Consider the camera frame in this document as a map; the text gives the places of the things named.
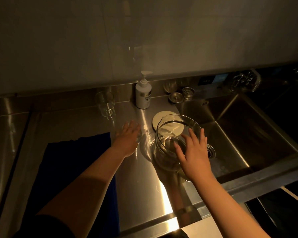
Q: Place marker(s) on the person's right hand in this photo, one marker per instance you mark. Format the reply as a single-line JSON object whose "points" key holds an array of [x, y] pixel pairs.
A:
{"points": [[196, 158]]}

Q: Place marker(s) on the person's left hand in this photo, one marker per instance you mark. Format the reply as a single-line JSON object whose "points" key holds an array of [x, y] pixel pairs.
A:
{"points": [[126, 143]]}

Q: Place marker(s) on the short clear drinking glass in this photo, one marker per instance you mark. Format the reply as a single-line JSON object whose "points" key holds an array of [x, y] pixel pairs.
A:
{"points": [[140, 136]]}

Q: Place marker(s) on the glass kettle with cream base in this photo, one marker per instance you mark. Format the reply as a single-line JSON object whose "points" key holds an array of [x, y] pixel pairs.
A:
{"points": [[164, 156]]}

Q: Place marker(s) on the cream round kettle lid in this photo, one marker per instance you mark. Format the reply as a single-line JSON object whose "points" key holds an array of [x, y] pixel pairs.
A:
{"points": [[159, 118]]}

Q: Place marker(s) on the person's left forearm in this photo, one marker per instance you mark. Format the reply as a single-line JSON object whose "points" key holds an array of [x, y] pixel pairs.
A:
{"points": [[89, 183]]}

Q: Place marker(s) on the person's right forearm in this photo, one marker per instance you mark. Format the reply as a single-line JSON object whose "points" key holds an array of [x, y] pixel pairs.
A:
{"points": [[226, 210]]}

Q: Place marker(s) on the person's dark sleeve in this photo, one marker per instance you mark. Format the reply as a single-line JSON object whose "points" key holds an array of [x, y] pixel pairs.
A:
{"points": [[44, 228]]}

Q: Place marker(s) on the tall clear drinking glass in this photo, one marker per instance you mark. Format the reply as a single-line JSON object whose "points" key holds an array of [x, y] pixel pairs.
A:
{"points": [[105, 106]]}

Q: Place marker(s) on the white pump soap bottle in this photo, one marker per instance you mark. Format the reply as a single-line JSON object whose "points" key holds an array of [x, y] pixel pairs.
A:
{"points": [[143, 96]]}

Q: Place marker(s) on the stainless steel sink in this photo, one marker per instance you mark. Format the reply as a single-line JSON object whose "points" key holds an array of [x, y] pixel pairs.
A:
{"points": [[250, 136]]}

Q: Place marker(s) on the dark blue cloth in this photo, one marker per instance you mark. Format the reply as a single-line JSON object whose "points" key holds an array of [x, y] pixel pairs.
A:
{"points": [[64, 158]]}

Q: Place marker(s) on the flat metal sink strainer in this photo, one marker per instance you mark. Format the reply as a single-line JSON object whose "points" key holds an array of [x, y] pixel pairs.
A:
{"points": [[175, 97]]}

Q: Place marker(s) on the black control panel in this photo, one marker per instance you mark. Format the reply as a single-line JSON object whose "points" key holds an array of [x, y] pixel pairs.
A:
{"points": [[208, 80]]}

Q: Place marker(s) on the chrome faucet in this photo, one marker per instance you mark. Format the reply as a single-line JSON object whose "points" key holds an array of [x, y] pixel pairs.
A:
{"points": [[253, 81]]}

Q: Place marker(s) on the dark trash bin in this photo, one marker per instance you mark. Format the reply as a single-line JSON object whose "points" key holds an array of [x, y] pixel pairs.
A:
{"points": [[283, 218]]}

